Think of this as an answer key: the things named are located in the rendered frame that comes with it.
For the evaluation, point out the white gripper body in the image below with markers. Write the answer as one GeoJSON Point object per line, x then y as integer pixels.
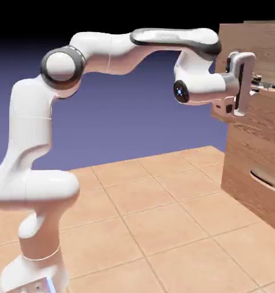
{"type": "Point", "coordinates": [247, 68]}

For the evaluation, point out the wooden cabinet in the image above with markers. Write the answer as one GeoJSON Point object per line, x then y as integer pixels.
{"type": "Point", "coordinates": [260, 142]}

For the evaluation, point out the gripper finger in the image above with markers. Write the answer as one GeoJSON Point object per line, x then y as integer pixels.
{"type": "Point", "coordinates": [256, 79]}
{"type": "Point", "coordinates": [254, 91]}

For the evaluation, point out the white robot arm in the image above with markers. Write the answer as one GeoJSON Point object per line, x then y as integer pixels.
{"type": "Point", "coordinates": [29, 128]}

